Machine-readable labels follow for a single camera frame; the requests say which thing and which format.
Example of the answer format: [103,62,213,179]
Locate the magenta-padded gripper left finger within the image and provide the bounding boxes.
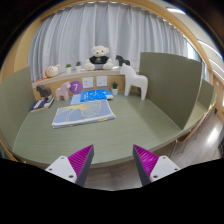
[44,144,95,187]

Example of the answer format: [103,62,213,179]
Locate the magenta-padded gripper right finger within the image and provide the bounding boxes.
[132,144,181,187]

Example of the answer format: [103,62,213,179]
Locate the blue towel with yellow print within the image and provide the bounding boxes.
[51,98,117,129]

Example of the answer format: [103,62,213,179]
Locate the dark blue book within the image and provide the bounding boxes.
[29,95,55,113]

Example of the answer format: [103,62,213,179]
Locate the green divider panel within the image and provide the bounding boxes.
[0,65,37,151]
[198,79,215,111]
[138,51,203,130]

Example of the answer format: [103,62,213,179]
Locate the pink horse figure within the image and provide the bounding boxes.
[54,81,72,102]

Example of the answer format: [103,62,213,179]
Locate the dark grey horse figure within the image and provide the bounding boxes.
[35,84,53,100]

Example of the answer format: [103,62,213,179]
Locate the bright blue book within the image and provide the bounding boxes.
[79,88,114,103]

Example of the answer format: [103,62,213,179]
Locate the purple round number sign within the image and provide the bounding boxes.
[68,80,84,95]

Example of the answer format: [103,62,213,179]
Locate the large white horse figure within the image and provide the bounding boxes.
[119,63,149,101]

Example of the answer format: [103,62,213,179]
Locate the round cream plush toy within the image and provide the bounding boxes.
[44,64,62,79]

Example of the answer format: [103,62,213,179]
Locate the white teddy bear, black shirt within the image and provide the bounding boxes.
[84,45,114,71]

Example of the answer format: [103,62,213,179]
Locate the small black horse figure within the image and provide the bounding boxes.
[115,54,131,67]

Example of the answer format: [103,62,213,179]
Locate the grey-white curtain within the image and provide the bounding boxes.
[28,1,189,83]

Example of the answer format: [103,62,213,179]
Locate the ceiling light strips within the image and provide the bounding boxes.
[165,7,224,79]

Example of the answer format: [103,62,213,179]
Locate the white wall socket plate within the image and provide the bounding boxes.
[81,77,95,90]
[95,75,109,88]

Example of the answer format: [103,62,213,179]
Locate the beige wooden wall ledge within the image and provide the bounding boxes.
[31,66,141,101]

